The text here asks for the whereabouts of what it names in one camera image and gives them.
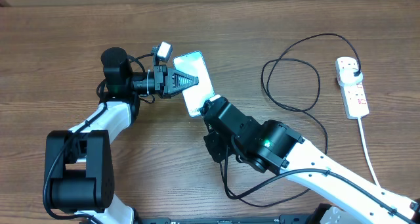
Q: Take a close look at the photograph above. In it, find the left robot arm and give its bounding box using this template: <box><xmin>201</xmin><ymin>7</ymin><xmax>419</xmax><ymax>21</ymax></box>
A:
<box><xmin>43</xmin><ymin>42</ymin><xmax>199</xmax><ymax>223</ymax></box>

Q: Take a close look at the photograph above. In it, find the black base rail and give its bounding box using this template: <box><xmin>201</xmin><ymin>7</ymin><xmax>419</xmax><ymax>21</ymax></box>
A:
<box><xmin>134</xmin><ymin>213</ymin><xmax>314</xmax><ymax>224</ymax></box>

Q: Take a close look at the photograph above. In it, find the white charger plug adapter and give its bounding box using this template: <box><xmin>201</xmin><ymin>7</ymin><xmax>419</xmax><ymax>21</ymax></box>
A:
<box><xmin>337</xmin><ymin>69</ymin><xmax>364</xmax><ymax>87</ymax></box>

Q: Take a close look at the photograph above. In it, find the black USB charging cable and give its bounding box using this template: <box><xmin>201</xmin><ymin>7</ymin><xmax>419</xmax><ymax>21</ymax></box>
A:
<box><xmin>219</xmin><ymin>33</ymin><xmax>362</xmax><ymax>208</ymax></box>

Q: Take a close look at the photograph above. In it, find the white power strip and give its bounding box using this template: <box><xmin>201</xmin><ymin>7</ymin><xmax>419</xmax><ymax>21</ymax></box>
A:
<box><xmin>334</xmin><ymin>56</ymin><xmax>370</xmax><ymax>120</ymax></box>

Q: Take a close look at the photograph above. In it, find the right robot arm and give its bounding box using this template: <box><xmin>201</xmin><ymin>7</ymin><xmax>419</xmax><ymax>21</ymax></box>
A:
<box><xmin>199</xmin><ymin>95</ymin><xmax>419</xmax><ymax>223</ymax></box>

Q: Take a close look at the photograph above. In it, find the smartphone with teal screen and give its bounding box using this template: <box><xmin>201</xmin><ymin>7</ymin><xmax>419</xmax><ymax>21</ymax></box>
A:
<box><xmin>172</xmin><ymin>50</ymin><xmax>217</xmax><ymax>118</ymax></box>

